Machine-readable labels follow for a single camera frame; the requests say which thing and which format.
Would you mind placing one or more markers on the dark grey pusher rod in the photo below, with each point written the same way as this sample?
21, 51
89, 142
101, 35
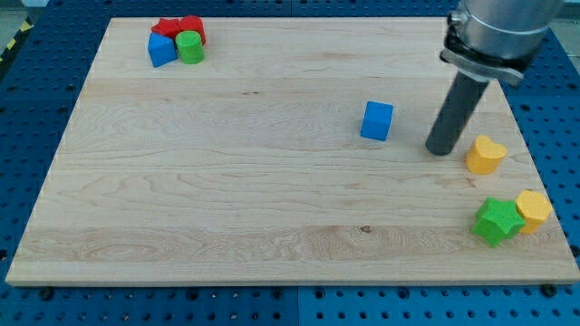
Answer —
461, 100

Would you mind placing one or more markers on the yellow heart block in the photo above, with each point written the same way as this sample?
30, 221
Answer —
485, 155

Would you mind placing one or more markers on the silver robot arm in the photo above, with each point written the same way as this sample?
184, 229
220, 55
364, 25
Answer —
497, 39

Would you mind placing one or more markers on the yellow hexagon block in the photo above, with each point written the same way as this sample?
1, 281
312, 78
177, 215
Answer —
535, 208

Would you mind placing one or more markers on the light wooden board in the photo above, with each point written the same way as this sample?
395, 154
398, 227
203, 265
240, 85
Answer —
248, 168

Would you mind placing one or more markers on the blue cube block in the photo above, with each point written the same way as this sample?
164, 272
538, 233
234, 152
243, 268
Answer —
377, 120

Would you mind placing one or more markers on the green cylinder block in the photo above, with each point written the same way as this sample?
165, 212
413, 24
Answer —
190, 47

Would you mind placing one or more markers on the blue pentagon block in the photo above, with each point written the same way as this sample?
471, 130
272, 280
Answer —
161, 50

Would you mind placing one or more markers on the red rounded block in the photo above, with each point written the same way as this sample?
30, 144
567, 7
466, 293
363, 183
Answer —
193, 23

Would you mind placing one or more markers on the red star block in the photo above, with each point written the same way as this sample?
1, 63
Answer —
167, 27

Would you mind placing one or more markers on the green star block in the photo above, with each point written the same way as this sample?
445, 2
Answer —
497, 220

